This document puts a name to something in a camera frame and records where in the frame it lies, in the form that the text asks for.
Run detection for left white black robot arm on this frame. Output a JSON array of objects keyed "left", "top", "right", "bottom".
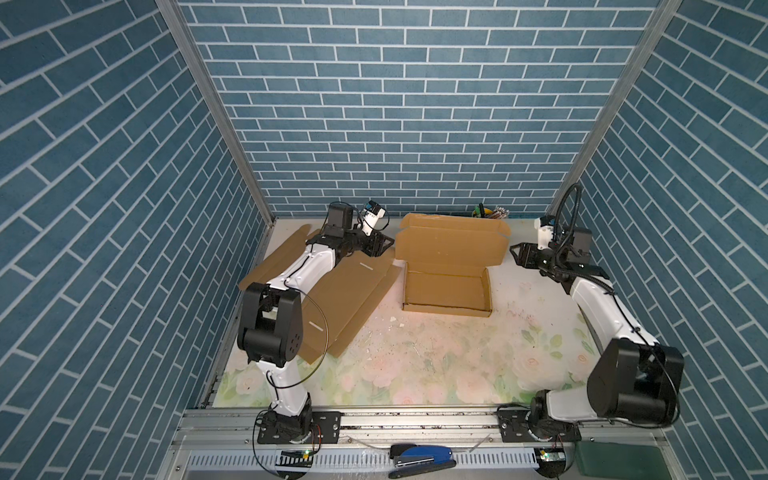
[{"left": 236, "top": 200, "right": 400, "bottom": 427}]

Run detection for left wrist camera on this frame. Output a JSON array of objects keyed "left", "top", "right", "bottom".
[{"left": 361, "top": 200, "right": 386, "bottom": 232}]

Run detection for blue black stapler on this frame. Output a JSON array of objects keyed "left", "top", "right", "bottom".
[{"left": 388, "top": 443, "right": 457, "bottom": 479}]

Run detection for pens in cup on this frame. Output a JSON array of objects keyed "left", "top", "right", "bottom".
[{"left": 472, "top": 203, "right": 509, "bottom": 219}]

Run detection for green box at front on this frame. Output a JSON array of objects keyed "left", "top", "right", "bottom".
[{"left": 575, "top": 442, "right": 671, "bottom": 480}]

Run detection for aluminium front rail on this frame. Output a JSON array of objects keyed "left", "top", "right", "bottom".
[{"left": 159, "top": 405, "right": 684, "bottom": 479}]

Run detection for left flat cardboard sheet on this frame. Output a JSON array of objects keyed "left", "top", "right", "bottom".
[{"left": 239, "top": 224, "right": 401, "bottom": 363}]

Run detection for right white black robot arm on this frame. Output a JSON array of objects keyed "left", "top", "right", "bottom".
[{"left": 510, "top": 229, "right": 685, "bottom": 438}]

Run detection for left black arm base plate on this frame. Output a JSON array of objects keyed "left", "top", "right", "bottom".
[{"left": 255, "top": 411, "right": 341, "bottom": 445}]

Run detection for cardboard box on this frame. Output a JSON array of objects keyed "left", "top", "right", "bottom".
[{"left": 395, "top": 213, "right": 511, "bottom": 318}]

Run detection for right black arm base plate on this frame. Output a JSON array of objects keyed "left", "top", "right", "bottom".
[{"left": 495, "top": 407, "right": 582, "bottom": 443}]

